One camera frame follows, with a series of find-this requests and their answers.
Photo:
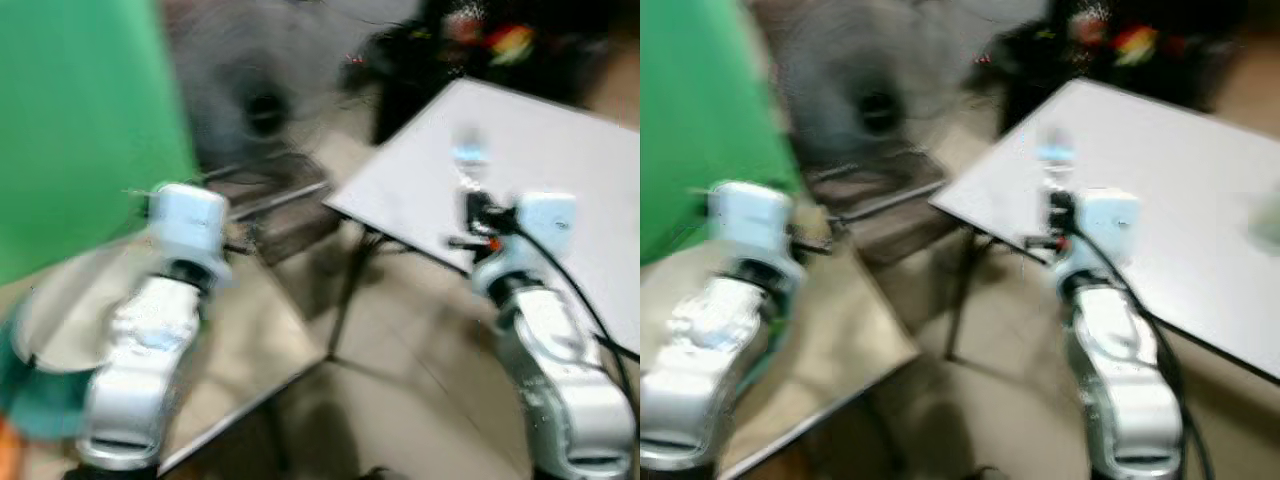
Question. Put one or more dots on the black bag with red patch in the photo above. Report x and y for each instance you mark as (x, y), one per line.
(1120, 50)
(500, 50)

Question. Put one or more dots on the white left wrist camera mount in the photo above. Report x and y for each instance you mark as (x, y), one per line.
(752, 222)
(190, 225)

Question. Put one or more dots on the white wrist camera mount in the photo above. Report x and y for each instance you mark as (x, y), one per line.
(547, 225)
(1108, 225)
(190, 225)
(752, 222)

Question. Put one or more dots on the clear bottle with blue label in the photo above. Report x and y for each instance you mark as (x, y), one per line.
(468, 152)
(1054, 150)

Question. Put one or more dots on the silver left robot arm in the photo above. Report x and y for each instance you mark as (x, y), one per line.
(700, 370)
(140, 360)

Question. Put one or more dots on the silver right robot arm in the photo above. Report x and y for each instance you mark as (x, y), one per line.
(1125, 390)
(565, 390)

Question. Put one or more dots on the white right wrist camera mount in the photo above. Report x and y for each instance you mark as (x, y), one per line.
(1108, 225)
(547, 225)

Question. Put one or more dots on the green backdrop cloth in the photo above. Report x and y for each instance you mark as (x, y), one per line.
(700, 110)
(85, 120)

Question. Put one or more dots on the round grey plate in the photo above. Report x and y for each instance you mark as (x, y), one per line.
(65, 320)

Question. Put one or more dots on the teal green bowl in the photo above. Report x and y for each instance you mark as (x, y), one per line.
(35, 400)

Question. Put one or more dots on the black table leg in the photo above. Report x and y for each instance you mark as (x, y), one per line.
(962, 290)
(350, 290)

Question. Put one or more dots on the grey pedestal fan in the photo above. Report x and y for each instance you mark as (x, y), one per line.
(875, 105)
(262, 105)

